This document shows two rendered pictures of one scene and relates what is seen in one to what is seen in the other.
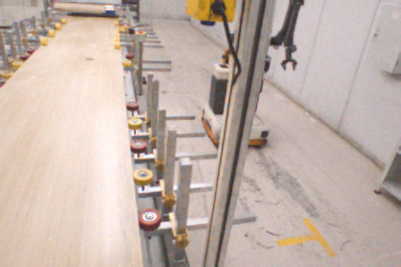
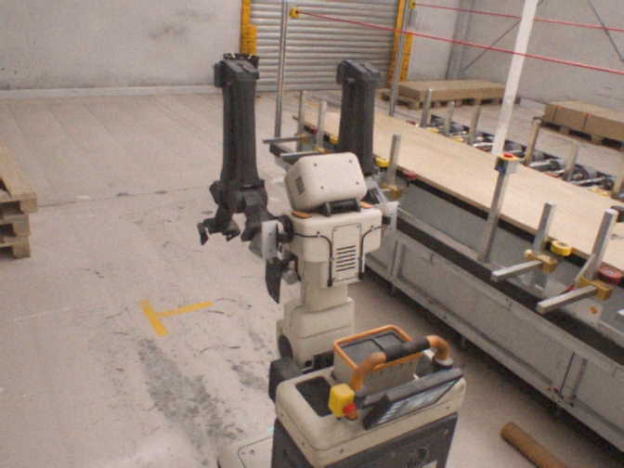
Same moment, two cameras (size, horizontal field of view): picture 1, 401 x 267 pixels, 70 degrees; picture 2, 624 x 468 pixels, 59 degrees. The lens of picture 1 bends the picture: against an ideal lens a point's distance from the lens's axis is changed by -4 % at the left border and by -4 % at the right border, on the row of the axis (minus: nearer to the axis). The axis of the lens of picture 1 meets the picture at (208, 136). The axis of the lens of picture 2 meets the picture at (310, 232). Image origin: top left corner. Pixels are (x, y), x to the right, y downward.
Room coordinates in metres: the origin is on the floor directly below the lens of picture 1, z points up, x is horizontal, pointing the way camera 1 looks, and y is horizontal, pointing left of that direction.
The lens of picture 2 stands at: (4.51, -0.80, 1.86)
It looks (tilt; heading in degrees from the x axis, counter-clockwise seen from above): 25 degrees down; 165
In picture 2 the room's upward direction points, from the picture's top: 5 degrees clockwise
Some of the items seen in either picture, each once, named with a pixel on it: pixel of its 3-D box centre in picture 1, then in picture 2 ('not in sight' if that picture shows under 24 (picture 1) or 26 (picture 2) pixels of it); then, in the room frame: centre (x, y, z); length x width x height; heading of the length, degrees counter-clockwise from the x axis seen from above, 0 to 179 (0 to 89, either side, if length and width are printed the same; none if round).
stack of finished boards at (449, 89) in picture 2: not in sight; (453, 89); (-4.97, 4.17, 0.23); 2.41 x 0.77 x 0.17; 111
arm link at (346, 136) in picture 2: not in sight; (347, 126); (2.69, -0.22, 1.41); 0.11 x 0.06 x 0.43; 107
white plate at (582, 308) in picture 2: not in sight; (570, 302); (2.86, 0.76, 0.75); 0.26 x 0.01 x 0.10; 19
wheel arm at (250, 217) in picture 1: (202, 223); (291, 139); (0.83, -0.02, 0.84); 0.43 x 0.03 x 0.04; 109
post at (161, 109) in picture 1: (160, 151); not in sight; (1.23, 0.22, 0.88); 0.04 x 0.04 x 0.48; 19
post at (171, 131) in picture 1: (168, 177); (319, 136); (1.00, 0.14, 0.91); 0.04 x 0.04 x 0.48; 19
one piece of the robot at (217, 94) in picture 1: (236, 86); (358, 431); (3.28, -0.25, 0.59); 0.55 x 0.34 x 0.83; 108
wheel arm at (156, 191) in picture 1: (187, 189); (309, 154); (1.06, 0.06, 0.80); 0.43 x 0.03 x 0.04; 109
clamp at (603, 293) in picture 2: not in sight; (592, 286); (2.91, 0.81, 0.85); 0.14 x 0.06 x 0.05; 19
